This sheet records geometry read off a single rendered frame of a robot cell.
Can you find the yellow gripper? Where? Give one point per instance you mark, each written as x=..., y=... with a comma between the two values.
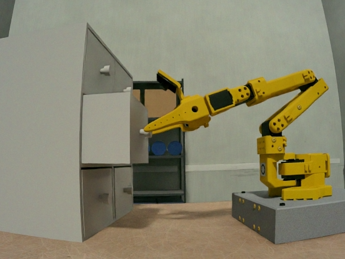
x=191, y=111

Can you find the grey chest of drawers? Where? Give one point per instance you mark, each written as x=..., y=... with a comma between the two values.
x=41, y=88

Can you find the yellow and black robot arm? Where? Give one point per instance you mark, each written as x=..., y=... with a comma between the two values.
x=310, y=168

